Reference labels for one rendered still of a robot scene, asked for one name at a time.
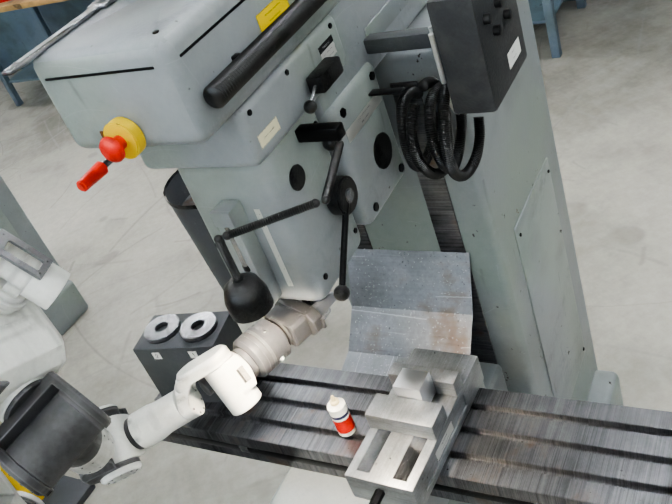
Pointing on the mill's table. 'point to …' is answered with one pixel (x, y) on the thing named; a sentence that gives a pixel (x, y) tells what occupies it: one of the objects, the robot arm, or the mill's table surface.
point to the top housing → (158, 65)
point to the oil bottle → (341, 416)
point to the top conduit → (258, 52)
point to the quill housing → (305, 279)
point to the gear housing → (258, 111)
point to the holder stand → (182, 345)
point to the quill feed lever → (343, 190)
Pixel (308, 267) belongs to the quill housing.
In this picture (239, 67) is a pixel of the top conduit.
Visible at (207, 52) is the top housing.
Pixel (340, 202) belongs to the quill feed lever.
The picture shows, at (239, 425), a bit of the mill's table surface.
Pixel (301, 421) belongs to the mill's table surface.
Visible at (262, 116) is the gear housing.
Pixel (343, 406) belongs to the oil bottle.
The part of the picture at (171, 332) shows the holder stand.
